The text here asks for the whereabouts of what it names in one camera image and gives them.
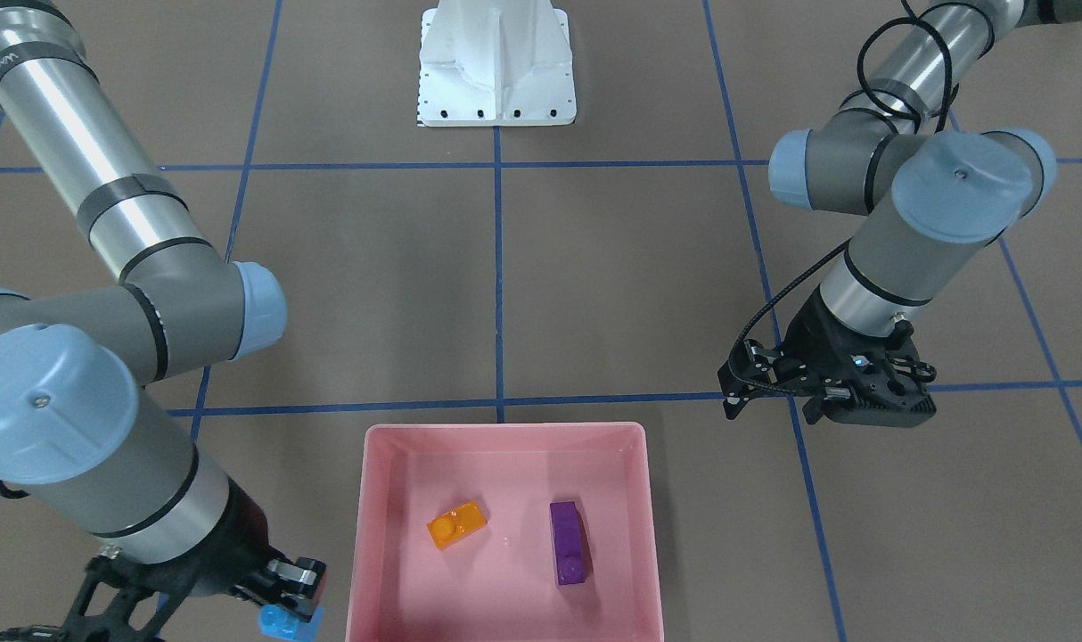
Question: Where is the orange block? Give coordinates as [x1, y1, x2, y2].
[426, 501, 488, 551]

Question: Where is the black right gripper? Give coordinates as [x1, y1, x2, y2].
[118, 481, 328, 621]

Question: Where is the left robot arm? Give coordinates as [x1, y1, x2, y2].
[725, 1, 1082, 427]

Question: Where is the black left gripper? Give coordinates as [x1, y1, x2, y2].
[776, 292, 937, 428]

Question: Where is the purple block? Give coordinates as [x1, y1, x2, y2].
[549, 501, 588, 588]

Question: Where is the white camera stand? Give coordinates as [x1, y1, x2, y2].
[415, 1, 578, 128]

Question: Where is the small blue block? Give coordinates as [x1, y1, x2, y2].
[258, 605, 325, 642]

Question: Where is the pink plastic box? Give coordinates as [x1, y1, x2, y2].
[345, 422, 667, 641]

